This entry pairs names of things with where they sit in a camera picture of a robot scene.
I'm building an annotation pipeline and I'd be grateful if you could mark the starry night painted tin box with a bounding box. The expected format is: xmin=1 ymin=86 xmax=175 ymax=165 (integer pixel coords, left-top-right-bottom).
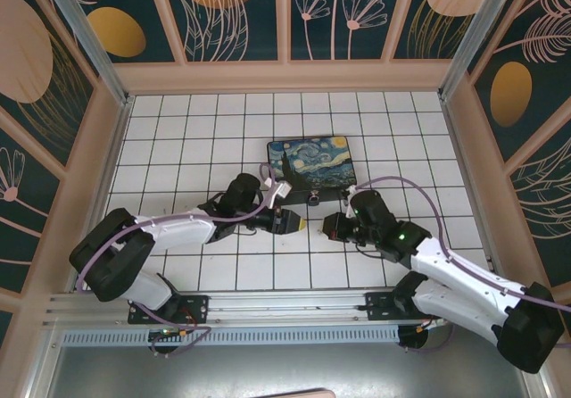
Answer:
xmin=266 ymin=137 xmax=358 ymax=206

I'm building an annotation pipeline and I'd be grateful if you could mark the pink flat object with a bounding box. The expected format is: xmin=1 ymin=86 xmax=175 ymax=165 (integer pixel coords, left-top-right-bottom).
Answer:
xmin=285 ymin=386 xmax=335 ymax=398

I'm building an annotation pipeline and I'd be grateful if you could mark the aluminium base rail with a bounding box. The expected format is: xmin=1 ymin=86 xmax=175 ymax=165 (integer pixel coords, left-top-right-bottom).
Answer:
xmin=42 ymin=288 xmax=525 ymax=328

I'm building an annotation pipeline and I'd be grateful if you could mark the aluminium side rail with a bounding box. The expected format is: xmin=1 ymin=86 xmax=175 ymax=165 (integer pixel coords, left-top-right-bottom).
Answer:
xmin=439 ymin=94 xmax=509 ymax=290
xmin=66 ymin=96 xmax=135 ymax=294

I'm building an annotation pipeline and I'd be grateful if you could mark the grey slotted cable duct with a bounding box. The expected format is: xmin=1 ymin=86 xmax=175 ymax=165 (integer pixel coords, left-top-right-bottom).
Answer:
xmin=60 ymin=326 xmax=401 ymax=345

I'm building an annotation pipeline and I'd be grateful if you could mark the aluminium frame post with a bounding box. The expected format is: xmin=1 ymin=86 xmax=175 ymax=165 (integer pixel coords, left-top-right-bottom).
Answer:
xmin=439 ymin=0 xmax=532 ymax=100
xmin=37 ymin=0 xmax=135 ymax=107

